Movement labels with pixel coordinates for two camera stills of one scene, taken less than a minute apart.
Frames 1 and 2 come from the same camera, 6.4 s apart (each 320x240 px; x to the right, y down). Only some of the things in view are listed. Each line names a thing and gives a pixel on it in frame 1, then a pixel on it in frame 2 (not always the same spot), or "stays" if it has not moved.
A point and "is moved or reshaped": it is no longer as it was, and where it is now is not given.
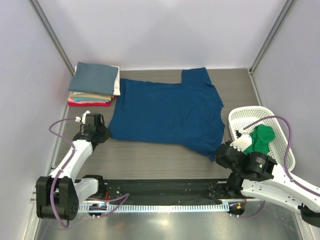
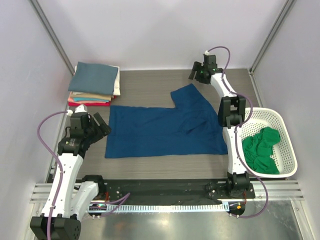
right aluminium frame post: [252, 69] stays
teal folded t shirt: [89, 99] stays
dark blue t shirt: [186, 114] is moved or reshaped
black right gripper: [222, 157] to [198, 72]
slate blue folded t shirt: [93, 78] stays
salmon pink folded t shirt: [71, 99] stays
